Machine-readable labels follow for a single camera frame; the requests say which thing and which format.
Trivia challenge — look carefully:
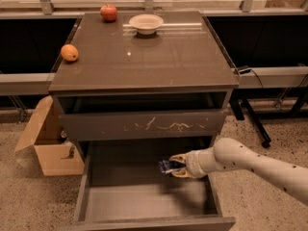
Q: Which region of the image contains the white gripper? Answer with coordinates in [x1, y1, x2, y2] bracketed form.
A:
[169, 150, 206, 178]

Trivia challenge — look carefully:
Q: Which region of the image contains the dark blue rxbar wrapper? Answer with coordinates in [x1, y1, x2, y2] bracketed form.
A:
[159, 160, 185, 175]

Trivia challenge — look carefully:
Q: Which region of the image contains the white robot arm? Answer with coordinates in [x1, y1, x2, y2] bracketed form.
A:
[169, 138, 308, 205]

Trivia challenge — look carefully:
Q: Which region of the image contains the scratched grey top drawer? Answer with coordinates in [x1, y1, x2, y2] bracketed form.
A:
[60, 110, 226, 141]

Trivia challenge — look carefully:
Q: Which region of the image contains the open grey middle drawer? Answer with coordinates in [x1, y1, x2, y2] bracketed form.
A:
[61, 138, 235, 231]

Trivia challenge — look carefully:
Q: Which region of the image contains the grey drawer cabinet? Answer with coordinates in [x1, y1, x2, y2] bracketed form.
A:
[50, 13, 234, 155]

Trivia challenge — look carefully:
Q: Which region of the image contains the black rolling stand leg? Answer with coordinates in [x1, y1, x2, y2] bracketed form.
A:
[229, 95, 271, 148]

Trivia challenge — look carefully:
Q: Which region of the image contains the open cardboard box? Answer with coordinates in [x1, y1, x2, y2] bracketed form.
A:
[14, 96, 85, 176]

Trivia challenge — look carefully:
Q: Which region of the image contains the white bowl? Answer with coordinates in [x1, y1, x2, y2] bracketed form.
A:
[129, 14, 164, 35]

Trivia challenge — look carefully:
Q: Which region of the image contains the orange fruit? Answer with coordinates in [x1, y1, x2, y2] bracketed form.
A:
[61, 44, 79, 62]

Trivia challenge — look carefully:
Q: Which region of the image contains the red apple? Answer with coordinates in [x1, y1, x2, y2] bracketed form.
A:
[100, 4, 117, 22]

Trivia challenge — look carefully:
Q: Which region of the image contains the black cable with plug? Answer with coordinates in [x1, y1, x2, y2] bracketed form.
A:
[233, 64, 266, 90]

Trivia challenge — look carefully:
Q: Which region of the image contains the metal window rail frame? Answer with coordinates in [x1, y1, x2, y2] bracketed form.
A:
[0, 0, 307, 95]

